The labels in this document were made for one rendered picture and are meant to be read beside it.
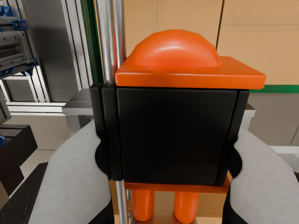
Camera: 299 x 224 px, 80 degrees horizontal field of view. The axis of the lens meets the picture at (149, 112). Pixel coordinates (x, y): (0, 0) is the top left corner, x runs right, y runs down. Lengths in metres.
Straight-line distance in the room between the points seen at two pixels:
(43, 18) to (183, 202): 1.07
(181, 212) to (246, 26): 0.61
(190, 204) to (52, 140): 1.60
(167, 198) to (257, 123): 1.40
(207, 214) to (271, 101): 1.18
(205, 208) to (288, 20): 0.61
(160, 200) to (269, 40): 0.64
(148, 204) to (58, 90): 1.08
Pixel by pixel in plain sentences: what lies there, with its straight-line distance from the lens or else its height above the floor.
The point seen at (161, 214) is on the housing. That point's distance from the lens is 0.20.
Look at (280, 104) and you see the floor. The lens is 1.57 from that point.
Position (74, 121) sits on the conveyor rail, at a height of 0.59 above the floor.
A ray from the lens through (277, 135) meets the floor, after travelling 1.71.
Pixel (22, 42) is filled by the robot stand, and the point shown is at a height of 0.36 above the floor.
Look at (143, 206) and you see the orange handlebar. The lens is 0.17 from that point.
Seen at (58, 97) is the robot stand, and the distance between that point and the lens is 1.22.
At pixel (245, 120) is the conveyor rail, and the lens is 0.76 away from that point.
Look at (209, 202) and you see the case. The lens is 0.48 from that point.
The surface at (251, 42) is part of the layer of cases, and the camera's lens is 0.72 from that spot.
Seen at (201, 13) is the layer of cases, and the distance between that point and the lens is 0.66.
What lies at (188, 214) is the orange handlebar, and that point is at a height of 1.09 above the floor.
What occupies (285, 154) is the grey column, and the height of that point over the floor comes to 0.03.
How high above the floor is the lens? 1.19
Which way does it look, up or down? 63 degrees down
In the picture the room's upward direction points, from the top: 175 degrees counter-clockwise
